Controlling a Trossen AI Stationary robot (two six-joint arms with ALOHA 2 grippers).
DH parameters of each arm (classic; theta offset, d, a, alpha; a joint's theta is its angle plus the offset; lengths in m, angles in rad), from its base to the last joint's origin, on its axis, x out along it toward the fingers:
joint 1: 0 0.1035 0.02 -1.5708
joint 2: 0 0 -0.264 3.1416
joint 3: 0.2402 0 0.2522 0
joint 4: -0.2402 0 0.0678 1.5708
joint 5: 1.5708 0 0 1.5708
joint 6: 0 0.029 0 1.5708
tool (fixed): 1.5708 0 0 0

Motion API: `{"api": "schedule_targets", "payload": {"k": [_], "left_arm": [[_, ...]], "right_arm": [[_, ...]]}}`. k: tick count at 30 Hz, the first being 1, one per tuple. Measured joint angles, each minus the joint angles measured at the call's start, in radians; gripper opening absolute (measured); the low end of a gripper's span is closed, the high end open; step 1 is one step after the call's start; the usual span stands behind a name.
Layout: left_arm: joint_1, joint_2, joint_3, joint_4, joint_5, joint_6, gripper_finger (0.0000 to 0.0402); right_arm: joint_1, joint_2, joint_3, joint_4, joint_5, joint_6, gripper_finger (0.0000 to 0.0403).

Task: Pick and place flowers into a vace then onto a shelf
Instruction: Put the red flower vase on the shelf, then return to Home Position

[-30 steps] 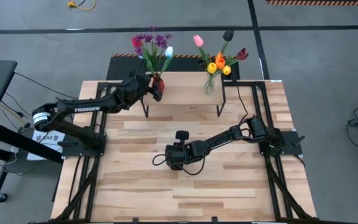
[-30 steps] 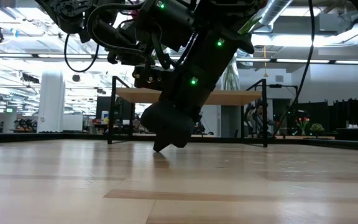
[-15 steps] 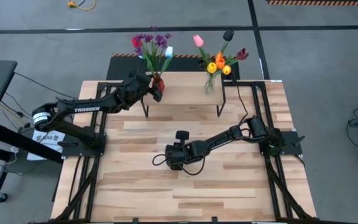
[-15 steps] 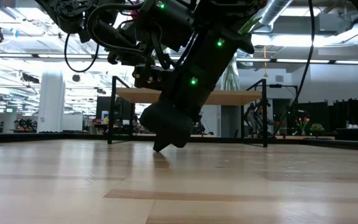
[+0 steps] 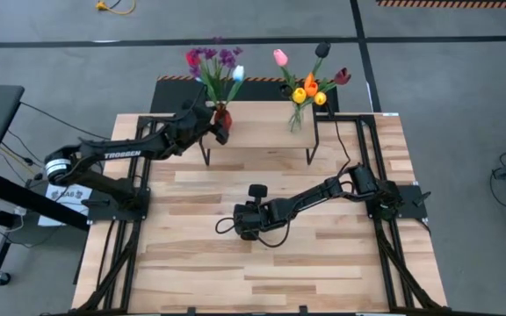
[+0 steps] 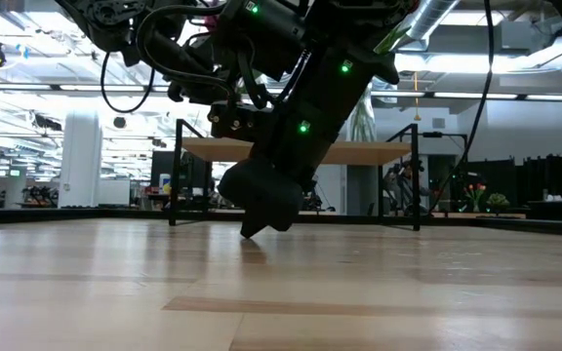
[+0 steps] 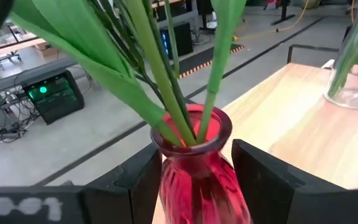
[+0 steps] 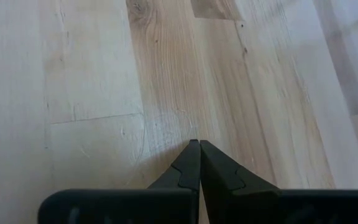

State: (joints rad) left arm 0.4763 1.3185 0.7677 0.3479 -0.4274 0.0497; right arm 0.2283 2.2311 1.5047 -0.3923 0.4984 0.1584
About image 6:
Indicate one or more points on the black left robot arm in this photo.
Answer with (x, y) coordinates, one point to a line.
(164, 44)

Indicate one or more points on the wooden shelf with black legs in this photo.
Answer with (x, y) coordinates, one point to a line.
(369, 152)

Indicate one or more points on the black computer monitor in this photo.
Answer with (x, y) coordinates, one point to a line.
(161, 166)

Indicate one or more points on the long ceiling light strip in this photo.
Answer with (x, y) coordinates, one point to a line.
(481, 95)

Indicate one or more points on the distant flower bouquet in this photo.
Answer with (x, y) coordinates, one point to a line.
(476, 191)

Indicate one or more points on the green potted plant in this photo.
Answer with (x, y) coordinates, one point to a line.
(498, 200)

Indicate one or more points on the white building pillar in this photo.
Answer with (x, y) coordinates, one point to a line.
(81, 156)

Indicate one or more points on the black storage cabinets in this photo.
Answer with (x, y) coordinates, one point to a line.
(554, 178)

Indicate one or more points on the silver ventilation duct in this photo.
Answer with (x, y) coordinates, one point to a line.
(432, 17)

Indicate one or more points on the black aluminium table frame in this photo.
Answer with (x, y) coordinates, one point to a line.
(91, 214)

